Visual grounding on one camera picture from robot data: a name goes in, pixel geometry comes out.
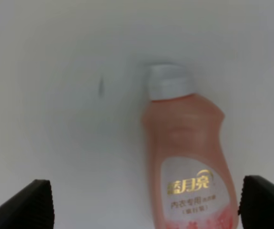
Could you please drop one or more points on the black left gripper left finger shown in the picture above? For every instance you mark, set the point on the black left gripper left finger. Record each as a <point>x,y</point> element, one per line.
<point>31,208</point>

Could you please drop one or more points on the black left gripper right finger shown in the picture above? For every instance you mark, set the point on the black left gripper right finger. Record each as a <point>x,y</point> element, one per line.
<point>256,207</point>

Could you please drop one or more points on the pink detergent bottle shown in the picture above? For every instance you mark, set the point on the pink detergent bottle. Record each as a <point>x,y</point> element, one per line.
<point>191,185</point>

